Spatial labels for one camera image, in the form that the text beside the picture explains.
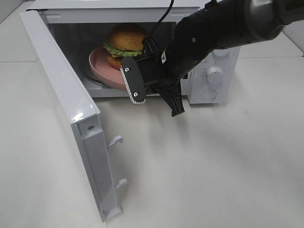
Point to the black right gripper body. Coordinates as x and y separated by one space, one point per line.
174 62

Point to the lower white timer knob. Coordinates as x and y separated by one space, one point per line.
214 75

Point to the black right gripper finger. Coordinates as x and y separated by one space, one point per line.
172 95

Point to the round white door button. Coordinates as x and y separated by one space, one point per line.
209 95

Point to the white microwave door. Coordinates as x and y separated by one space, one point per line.
76 106

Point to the burger with lettuce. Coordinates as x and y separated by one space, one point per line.
124 40

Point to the white microwave oven body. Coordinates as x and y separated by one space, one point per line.
68 37

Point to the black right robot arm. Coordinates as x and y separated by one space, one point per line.
222 25

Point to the pink round plate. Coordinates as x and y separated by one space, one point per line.
105 73

